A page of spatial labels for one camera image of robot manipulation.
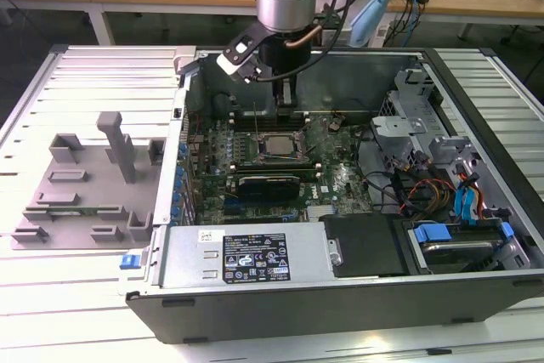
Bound silver CPU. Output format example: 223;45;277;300
259;133;299;156

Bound CPU socket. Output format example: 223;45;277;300
250;129;314;165

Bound brown curved tube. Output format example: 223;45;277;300
283;24;325;50

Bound white-clipped RAM slot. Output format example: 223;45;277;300
229;119;309;126
230;163;320;171
229;111;309;118
231;170;320;181

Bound black-clipped RAM slot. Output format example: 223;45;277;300
233;115;307;122
233;161;316;167
233;122;307;130
233;167;318;174

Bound green motherboard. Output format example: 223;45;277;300
182;110;382;226

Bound black graphics card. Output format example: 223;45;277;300
235;173;303;203

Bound silver drive cage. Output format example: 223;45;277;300
368;67;484;171

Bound silver finned heat sink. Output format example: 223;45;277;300
306;204;337;223

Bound black plastic shroud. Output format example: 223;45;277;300
317;213;411;278

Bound silver power supply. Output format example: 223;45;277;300
157;221;337;292

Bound grey parts rack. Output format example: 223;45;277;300
8;111;167;251

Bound green RAM stick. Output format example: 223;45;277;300
24;207;124;217

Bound black silver PC case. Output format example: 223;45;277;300
125;46;544;345

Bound hard disk with blue carrier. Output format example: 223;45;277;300
406;218;519;275

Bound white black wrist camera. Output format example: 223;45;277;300
215;32;268;84

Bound black cable bundle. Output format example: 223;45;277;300
356;124;426;215

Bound yellow black power wires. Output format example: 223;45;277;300
405;179;458;213

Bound blue flat data cable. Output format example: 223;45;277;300
452;171;481;228

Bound orange data cable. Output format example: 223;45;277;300
474;186;490;222

